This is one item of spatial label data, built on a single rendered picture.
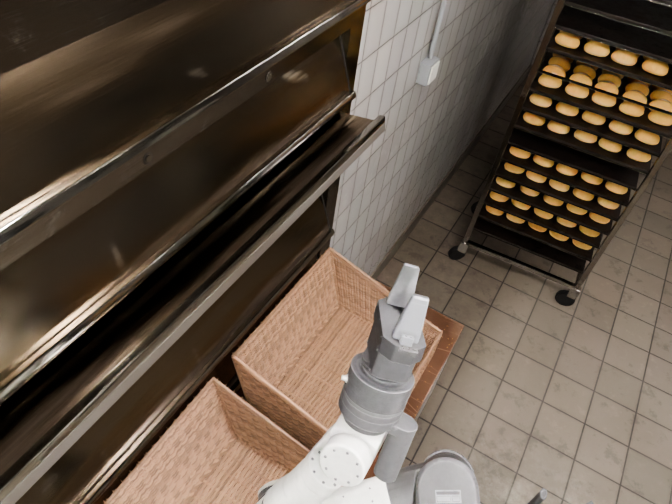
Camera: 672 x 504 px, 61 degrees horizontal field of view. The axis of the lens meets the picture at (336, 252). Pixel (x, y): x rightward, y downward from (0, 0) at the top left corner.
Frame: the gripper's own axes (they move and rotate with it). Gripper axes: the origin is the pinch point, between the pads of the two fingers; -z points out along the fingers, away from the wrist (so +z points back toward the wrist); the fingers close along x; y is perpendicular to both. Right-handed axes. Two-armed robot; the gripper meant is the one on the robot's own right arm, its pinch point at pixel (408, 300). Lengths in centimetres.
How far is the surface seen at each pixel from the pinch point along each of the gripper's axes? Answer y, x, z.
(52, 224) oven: 50, -16, 9
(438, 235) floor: -73, -246, 77
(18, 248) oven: 53, -11, 12
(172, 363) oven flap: 35, -54, 59
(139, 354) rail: 35.3, -16.8, 29.6
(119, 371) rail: 37, -13, 31
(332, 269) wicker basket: -4, -121, 55
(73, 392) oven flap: 44, -12, 36
